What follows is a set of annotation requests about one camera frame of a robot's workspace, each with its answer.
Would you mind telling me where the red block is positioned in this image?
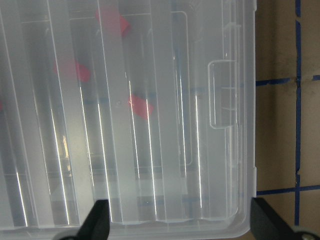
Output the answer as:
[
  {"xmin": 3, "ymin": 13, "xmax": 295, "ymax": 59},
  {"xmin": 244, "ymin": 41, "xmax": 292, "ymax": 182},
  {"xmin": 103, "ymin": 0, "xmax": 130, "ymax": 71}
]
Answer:
[
  {"xmin": 52, "ymin": 60, "xmax": 91, "ymax": 83},
  {"xmin": 95, "ymin": 8, "xmax": 131, "ymax": 36},
  {"xmin": 128, "ymin": 94, "xmax": 154, "ymax": 120}
]

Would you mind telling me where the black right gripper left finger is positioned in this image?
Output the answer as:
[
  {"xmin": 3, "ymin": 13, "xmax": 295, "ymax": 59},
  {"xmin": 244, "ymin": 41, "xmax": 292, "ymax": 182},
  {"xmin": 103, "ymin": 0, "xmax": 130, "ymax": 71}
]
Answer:
[{"xmin": 75, "ymin": 199, "xmax": 110, "ymax": 240}]

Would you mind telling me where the red block middle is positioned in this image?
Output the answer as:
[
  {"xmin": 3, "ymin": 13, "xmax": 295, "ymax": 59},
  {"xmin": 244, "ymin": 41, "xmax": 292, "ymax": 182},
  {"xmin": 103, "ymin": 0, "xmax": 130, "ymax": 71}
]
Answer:
[{"xmin": 52, "ymin": 60, "xmax": 91, "ymax": 83}]

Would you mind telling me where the red block upper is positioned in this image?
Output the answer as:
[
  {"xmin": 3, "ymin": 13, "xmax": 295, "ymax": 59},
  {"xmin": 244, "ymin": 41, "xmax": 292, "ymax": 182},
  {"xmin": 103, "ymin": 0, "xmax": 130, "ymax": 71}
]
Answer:
[{"xmin": 95, "ymin": 8, "xmax": 131, "ymax": 36}]

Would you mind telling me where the clear plastic box lid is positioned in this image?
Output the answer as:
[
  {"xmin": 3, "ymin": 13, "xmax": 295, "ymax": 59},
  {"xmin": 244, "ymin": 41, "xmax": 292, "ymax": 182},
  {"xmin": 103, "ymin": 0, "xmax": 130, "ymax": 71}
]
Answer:
[{"xmin": 0, "ymin": 0, "xmax": 257, "ymax": 240}]

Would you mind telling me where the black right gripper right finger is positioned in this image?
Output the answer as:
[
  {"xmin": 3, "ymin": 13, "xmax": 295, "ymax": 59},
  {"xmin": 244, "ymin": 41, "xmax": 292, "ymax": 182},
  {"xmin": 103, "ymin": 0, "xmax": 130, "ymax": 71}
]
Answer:
[{"xmin": 250, "ymin": 197, "xmax": 296, "ymax": 240}]

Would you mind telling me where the red block lower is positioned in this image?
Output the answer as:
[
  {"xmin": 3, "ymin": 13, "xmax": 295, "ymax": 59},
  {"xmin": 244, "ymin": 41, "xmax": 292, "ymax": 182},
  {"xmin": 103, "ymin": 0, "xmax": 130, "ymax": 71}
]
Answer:
[{"xmin": 128, "ymin": 94, "xmax": 154, "ymax": 120}]

